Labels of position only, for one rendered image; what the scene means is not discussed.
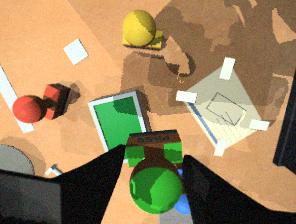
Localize white square tile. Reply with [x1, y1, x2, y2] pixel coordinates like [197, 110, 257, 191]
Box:
[63, 39, 89, 66]

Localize grey cup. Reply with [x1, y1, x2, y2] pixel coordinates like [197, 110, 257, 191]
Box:
[0, 145, 34, 175]

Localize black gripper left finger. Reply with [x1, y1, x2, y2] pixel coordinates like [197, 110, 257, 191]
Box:
[0, 144, 126, 224]

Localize grey flat strip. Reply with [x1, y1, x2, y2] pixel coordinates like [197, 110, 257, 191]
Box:
[0, 65, 35, 133]

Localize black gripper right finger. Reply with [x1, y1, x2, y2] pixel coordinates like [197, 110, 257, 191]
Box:
[182, 154, 296, 224]

